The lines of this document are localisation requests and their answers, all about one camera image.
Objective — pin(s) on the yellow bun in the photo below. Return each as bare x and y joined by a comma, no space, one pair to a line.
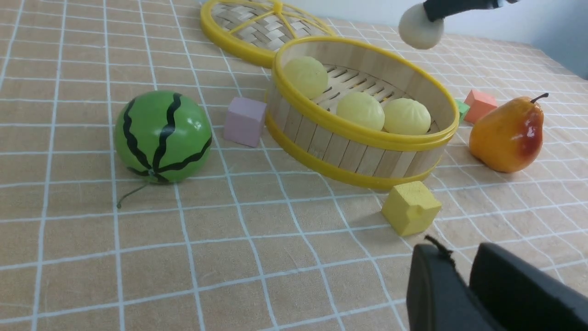
405,116
307,75
361,109

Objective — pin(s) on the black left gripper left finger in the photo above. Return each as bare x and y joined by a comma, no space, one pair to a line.
437,297

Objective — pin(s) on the green toy watermelon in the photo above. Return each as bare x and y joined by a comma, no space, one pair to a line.
163,137

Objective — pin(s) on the yellow cube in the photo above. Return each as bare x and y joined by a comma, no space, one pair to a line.
410,208

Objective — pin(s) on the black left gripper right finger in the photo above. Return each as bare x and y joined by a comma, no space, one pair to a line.
523,298

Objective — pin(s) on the orange red cube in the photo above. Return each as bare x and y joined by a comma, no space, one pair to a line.
480,104

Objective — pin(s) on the woven bamboo steamer lid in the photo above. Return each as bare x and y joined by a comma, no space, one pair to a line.
253,30

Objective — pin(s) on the green cube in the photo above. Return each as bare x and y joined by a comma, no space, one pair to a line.
463,109

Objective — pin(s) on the pink purple cube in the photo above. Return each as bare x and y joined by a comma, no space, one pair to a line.
244,121

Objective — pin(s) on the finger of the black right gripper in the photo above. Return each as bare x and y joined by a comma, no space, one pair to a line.
440,9

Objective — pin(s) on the orange toy pear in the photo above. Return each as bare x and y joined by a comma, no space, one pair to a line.
510,138

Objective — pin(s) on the bamboo steamer tray yellow rim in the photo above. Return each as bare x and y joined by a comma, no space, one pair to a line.
312,133

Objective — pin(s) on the white bun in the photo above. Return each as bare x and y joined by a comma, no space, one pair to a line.
417,30

